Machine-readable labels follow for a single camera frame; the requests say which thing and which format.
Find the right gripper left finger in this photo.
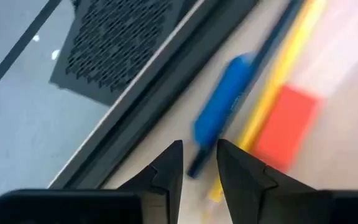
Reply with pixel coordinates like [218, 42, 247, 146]
[116, 139, 184, 224]

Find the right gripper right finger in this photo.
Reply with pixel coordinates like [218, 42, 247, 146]
[218, 139, 332, 224]

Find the orange eraser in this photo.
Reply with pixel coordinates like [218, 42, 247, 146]
[250, 83, 323, 174]

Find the blue-capped black pen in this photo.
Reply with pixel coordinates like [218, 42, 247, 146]
[186, 0, 306, 180]

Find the yellow pencil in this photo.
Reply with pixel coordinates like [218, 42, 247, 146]
[202, 0, 328, 218]

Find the black perforated computer case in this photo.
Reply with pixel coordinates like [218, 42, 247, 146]
[48, 0, 198, 106]

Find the black table frame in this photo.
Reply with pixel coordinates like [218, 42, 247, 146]
[47, 0, 260, 190]

